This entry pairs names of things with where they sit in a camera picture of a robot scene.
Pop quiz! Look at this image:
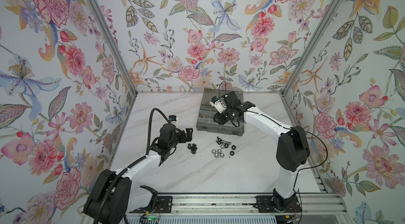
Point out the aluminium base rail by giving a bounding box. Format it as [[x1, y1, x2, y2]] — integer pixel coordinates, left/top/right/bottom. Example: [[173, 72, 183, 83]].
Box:
[[126, 192, 347, 217]]

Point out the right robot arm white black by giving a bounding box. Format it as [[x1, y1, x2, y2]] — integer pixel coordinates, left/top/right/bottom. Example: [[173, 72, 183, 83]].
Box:
[[210, 91, 310, 212]]

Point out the aluminium corner post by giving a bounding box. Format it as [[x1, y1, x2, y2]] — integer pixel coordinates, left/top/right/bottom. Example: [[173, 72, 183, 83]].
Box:
[[281, 0, 352, 97], [88, 0, 138, 98]]

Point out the black corrugated cable hose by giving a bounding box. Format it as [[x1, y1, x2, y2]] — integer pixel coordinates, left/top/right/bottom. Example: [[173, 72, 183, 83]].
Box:
[[93, 107, 171, 224]]

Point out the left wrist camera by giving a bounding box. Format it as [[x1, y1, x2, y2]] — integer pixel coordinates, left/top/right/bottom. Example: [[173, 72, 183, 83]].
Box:
[[168, 115, 177, 125]]

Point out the left aluminium corner post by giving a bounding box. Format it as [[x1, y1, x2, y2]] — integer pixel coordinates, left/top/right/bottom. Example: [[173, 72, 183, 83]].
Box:
[[88, 0, 138, 98]]

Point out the grey plastic organizer box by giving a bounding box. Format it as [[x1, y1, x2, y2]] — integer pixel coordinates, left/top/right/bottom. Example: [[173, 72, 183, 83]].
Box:
[[196, 89, 244, 137]]

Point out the black bolts cluster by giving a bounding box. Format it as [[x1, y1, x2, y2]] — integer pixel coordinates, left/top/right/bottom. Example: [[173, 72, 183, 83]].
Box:
[[188, 144, 197, 154]]

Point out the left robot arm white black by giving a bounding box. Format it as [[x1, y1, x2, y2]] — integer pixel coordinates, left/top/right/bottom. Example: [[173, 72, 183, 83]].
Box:
[[83, 123, 193, 224]]

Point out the right aluminium corner post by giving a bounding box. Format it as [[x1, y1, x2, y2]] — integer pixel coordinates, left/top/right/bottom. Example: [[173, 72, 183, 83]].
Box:
[[281, 0, 352, 97]]

